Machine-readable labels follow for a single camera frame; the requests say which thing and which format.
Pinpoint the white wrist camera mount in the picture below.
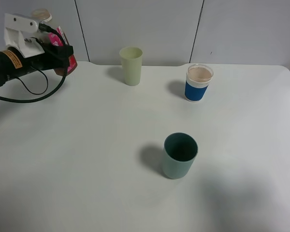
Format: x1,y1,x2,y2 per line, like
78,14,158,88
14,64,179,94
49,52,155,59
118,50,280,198
4,13,44,58

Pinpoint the pale yellow plastic cup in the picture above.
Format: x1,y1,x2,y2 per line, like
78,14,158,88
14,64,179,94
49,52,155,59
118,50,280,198
119,47,143,86

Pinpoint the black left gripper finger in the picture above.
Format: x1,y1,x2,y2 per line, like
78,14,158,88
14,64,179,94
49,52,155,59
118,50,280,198
42,44,74,70

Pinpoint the pink label drink bottle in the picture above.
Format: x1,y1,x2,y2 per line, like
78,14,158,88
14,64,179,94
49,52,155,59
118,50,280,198
30,8,78,76

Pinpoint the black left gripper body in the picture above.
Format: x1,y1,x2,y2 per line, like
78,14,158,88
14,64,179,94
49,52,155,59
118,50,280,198
0,48,56,87

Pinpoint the black camera cable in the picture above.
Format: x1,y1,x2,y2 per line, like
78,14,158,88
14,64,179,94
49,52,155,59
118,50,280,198
0,23,72,103

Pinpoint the blue sleeve paper cup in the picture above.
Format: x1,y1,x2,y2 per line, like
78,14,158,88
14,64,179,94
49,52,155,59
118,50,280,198
184,64,214,102

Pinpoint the teal green plastic cup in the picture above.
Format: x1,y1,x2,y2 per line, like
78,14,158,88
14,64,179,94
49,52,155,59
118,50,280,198
162,132,199,179

